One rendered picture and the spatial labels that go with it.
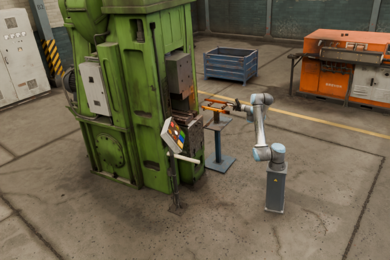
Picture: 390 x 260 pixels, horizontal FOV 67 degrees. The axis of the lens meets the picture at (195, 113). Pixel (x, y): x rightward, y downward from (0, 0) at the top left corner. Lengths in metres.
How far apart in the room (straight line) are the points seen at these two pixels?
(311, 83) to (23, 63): 6.55
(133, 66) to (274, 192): 2.15
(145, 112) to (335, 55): 3.89
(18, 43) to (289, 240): 6.89
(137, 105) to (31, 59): 4.92
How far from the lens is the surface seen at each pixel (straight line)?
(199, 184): 4.14
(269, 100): 3.33
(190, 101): 3.95
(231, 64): 7.25
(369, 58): 6.03
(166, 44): 3.37
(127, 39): 3.30
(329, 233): 3.73
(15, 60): 8.04
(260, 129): 3.27
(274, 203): 3.71
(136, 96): 3.56
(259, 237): 3.53
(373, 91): 6.36
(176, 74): 3.34
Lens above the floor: 2.68
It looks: 27 degrees down
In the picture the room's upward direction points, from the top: 5 degrees counter-clockwise
